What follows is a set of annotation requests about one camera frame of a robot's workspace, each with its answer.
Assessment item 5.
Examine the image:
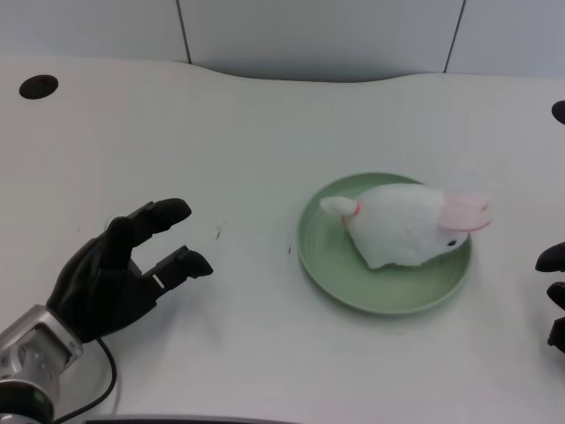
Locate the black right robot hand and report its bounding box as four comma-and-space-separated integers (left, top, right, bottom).
534, 241, 565, 353

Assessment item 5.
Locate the green round plate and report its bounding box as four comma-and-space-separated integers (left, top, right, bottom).
298, 171, 473, 316

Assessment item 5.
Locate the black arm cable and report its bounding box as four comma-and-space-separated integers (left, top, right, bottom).
55, 337, 118, 421

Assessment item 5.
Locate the white plush rabbit doll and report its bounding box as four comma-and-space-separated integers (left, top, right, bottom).
319, 184, 493, 270

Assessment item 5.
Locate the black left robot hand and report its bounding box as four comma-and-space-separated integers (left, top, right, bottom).
45, 197, 215, 344

